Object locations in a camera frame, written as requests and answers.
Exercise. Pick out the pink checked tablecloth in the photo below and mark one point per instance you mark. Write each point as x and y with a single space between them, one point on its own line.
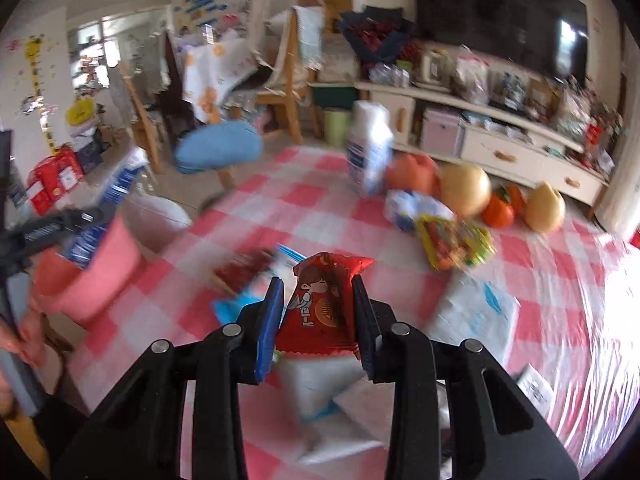
310 200

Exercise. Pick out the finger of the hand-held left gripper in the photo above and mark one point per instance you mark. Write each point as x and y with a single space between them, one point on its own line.
40 237

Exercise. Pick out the cream television cabinet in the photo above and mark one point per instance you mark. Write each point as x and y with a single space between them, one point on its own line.
500 147

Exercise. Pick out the light wooden chair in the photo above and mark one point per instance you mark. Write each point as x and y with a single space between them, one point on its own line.
145 125

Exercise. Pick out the stack of red boxes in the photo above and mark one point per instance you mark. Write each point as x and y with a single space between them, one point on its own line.
52 177

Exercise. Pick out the pink storage box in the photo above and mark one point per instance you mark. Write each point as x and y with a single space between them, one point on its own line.
440 132

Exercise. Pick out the white printed paper scrap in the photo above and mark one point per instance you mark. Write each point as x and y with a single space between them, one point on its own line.
535 390

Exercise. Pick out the red cartoon snack wrapper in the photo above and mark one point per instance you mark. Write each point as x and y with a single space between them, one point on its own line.
320 305

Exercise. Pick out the small yellow pear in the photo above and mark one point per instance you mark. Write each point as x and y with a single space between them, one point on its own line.
545 210

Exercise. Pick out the green cartoon-print foil packet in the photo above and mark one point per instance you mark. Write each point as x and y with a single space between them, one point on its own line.
235 310

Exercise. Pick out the clear plastic bag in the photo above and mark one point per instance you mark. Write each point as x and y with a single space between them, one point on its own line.
470 75

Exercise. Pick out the large yellow pear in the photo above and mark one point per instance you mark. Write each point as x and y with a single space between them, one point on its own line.
465 190

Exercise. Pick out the light blue white packet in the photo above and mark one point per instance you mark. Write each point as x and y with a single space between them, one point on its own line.
415 207

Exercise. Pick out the yellow and red snack packet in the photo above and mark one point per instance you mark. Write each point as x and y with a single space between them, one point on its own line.
452 245

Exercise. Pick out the yellow plastic bag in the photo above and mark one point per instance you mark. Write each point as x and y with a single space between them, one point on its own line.
80 111

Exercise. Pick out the white plastic bottle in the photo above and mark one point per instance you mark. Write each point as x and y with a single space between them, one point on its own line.
370 155

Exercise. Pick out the dark red foil wrapper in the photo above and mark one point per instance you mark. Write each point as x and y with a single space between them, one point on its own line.
245 270

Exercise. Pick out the dark blue flower bouquet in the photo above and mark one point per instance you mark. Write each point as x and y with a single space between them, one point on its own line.
375 35

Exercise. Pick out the red apple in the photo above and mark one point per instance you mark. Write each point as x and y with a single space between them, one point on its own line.
412 175

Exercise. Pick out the white soft tissue pack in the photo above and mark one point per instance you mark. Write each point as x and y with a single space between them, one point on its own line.
480 310

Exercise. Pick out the orange-print white cloth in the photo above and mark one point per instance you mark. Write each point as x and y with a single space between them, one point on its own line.
210 80

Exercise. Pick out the white plastic bin liner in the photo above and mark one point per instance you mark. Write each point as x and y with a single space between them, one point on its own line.
160 220

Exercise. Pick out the pale green waste bin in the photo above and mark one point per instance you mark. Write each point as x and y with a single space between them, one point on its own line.
337 127

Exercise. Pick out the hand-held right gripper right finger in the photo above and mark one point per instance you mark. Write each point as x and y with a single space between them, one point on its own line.
362 320

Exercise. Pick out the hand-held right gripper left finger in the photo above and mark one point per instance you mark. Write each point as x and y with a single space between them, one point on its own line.
267 325

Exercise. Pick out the giraffe height wall sticker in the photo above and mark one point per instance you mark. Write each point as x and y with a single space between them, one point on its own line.
35 60

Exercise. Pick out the wooden chair with cloths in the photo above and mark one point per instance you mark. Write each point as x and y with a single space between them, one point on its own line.
287 100

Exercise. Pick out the person's left hand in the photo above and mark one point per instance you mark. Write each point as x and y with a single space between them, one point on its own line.
30 335

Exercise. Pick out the orange tangerine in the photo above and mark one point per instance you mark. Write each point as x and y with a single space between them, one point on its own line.
519 199
498 212

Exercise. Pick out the pink plastic bin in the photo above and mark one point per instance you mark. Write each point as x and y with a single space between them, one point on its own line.
100 280

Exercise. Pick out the blue cushioned stool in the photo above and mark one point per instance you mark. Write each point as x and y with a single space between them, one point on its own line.
220 147

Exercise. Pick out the blue and white carton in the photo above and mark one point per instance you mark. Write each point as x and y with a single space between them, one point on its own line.
120 185

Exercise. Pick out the dark wooden chair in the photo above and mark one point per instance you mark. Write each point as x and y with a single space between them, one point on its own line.
172 105

